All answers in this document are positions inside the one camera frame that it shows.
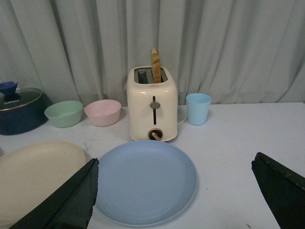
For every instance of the toast slice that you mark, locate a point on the toast slice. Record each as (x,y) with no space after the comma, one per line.
(156,65)

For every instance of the cream plate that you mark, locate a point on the cream plate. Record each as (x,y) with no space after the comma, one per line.
(31,174)

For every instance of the green bowl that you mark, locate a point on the green bowl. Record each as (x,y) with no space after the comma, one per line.
(64,114)

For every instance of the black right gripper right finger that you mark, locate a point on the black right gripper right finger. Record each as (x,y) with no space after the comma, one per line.
(283,191)

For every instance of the grey curtain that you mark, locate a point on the grey curtain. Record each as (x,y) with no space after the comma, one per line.
(236,51)

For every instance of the dark blue pot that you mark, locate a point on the dark blue pot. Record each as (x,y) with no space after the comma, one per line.
(24,119)

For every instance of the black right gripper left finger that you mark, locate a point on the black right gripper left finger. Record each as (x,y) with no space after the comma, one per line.
(70,206)

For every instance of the light blue cup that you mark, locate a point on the light blue cup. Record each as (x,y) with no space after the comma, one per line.
(198,106)

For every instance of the cream toaster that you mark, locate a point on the cream toaster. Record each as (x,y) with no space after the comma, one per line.
(152,106)

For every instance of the blue plate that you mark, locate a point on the blue plate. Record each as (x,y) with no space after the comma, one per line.
(145,183)

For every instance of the glass pot lid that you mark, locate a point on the glass pot lid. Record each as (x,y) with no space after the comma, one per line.
(12,97)

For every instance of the pink bowl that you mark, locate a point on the pink bowl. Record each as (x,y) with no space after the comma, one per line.
(103,112)

